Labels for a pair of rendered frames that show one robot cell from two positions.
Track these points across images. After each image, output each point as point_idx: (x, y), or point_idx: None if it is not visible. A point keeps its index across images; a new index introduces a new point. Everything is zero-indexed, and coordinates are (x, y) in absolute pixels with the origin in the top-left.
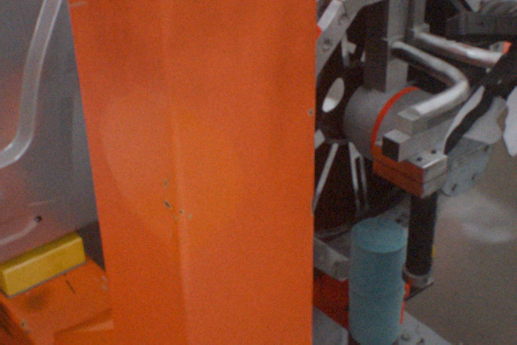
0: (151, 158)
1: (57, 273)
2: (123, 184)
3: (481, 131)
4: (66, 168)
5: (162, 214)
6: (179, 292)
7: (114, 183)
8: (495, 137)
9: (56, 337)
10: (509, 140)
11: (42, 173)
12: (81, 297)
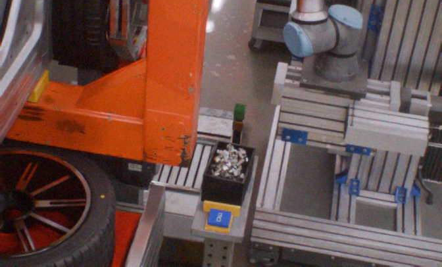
0: None
1: (44, 89)
2: (170, 12)
3: None
4: (47, 37)
5: (191, 15)
6: (195, 39)
7: (164, 14)
8: None
9: (79, 104)
10: None
11: (43, 41)
12: (64, 93)
